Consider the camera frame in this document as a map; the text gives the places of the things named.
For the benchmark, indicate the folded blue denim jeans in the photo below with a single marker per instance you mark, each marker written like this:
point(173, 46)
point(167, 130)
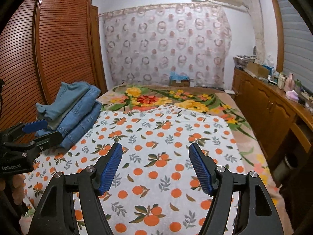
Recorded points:
point(86, 112)

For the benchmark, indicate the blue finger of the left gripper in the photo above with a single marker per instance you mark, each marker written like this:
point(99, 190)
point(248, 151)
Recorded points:
point(34, 126)

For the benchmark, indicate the floral pink blanket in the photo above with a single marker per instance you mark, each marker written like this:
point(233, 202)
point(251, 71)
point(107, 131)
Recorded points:
point(130, 98)

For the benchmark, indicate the teal blue knit pants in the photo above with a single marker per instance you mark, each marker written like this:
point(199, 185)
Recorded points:
point(67, 96)

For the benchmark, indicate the grey window roller shutter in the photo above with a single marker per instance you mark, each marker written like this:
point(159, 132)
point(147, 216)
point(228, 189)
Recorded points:
point(297, 45)

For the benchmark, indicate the brown cardboard box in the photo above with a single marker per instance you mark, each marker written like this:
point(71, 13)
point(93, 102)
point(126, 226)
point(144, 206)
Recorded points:
point(258, 70)

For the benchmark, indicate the left hand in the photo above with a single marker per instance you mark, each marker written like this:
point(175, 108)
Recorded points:
point(17, 186)

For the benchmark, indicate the cardboard box with blue bag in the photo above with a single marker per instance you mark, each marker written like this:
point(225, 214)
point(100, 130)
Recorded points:
point(179, 80)

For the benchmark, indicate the stack of newspapers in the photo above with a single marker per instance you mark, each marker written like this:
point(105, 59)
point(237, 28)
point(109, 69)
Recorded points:
point(241, 61)

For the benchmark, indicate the long wooden sideboard cabinet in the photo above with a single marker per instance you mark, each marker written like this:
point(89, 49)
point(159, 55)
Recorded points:
point(283, 128)

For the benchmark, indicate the folded grey garment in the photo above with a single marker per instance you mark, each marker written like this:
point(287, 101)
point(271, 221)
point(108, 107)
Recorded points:
point(64, 121)

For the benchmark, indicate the pink cloth bundle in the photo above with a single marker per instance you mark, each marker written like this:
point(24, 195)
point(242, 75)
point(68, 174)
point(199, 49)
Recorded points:
point(292, 95)

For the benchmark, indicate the orange print white bedsheet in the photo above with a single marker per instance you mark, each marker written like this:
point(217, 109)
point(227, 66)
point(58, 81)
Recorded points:
point(155, 189)

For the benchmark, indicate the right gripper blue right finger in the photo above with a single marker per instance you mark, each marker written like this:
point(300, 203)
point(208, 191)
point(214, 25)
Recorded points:
point(204, 168)

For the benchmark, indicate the wooden louvered wardrobe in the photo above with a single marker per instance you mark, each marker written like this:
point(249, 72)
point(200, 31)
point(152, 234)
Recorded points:
point(46, 43)

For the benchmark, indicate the circle pattern lace curtain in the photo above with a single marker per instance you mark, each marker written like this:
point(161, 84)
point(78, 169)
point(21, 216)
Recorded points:
point(153, 44)

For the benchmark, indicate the pink figurine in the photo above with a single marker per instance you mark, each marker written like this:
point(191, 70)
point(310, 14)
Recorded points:
point(289, 83)

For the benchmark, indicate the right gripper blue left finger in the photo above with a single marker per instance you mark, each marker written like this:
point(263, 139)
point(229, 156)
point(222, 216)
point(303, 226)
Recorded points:
point(107, 167)

